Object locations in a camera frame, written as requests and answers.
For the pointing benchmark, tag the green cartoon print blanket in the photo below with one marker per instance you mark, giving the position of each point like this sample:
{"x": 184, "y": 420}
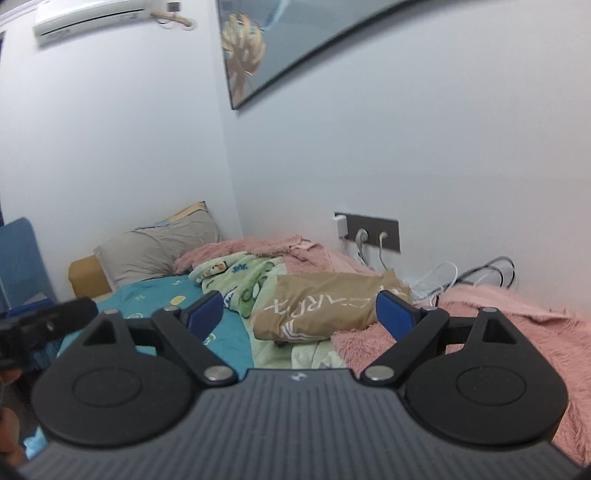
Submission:
{"x": 244, "y": 277}

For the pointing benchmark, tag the large wall poster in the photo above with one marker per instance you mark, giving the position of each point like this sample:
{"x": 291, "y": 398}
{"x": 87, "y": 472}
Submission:
{"x": 286, "y": 41}

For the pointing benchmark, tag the white air conditioner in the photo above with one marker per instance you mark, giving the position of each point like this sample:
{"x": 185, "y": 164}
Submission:
{"x": 92, "y": 18}

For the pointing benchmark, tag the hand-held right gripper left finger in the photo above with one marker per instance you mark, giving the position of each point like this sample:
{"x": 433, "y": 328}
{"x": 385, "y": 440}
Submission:
{"x": 205, "y": 311}

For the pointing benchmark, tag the grey pillow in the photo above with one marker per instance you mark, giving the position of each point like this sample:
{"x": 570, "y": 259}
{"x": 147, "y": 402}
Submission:
{"x": 152, "y": 249}

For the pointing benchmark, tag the blue smiley print bedsheet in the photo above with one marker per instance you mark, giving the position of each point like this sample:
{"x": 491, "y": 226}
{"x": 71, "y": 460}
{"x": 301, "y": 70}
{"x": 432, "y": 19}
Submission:
{"x": 152, "y": 295}

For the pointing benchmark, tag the white charger plug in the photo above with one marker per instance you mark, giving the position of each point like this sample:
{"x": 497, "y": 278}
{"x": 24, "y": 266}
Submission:
{"x": 340, "y": 225}

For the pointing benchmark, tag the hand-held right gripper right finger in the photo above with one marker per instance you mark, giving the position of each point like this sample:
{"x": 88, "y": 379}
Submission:
{"x": 392, "y": 314}

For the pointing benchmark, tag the pink fluffy blanket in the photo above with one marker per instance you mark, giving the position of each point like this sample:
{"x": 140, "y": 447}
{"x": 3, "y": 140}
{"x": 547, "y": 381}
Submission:
{"x": 498, "y": 309}

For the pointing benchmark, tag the grey wall socket panel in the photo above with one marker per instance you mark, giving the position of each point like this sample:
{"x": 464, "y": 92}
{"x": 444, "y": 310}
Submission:
{"x": 374, "y": 230}

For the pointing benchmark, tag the tan bed headboard cushion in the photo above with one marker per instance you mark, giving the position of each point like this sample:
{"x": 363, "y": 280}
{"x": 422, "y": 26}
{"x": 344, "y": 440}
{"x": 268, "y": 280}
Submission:
{"x": 87, "y": 277}

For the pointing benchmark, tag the blue covered chair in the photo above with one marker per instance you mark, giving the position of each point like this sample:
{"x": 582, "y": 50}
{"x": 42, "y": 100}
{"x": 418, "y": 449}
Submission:
{"x": 23, "y": 258}

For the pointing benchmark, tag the tan t-shirt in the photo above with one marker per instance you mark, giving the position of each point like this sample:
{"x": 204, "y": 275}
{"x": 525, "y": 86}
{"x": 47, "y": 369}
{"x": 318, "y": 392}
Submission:
{"x": 318, "y": 304}

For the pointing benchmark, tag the person's left hand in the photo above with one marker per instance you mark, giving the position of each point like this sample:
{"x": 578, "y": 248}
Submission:
{"x": 10, "y": 438}

